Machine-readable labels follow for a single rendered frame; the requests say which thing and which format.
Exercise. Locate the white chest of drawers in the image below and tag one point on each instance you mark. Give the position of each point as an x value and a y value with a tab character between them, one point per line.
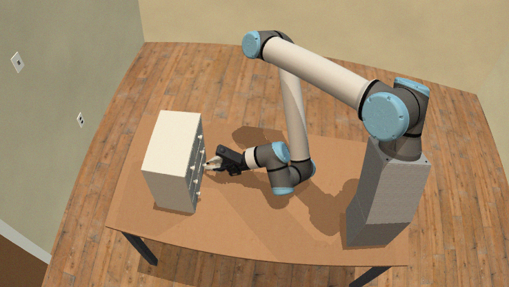
166	160

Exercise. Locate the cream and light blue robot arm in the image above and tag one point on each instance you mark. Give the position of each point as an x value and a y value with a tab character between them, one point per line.
394	116

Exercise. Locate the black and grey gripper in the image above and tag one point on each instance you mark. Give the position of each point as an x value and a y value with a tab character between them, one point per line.
226	165

